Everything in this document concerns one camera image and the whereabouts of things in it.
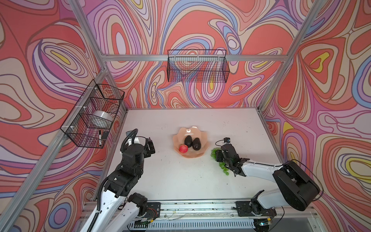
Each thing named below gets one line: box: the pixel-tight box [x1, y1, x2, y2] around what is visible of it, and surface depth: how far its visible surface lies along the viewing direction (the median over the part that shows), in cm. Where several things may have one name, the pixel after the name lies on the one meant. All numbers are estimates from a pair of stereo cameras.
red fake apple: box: [178, 144, 189, 153], surface depth 93 cm
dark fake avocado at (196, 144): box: [192, 137, 202, 151], surface depth 95 cm
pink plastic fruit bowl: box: [172, 125, 210, 159], surface depth 98 cm
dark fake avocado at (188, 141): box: [184, 135, 193, 148], surface depth 98 cm
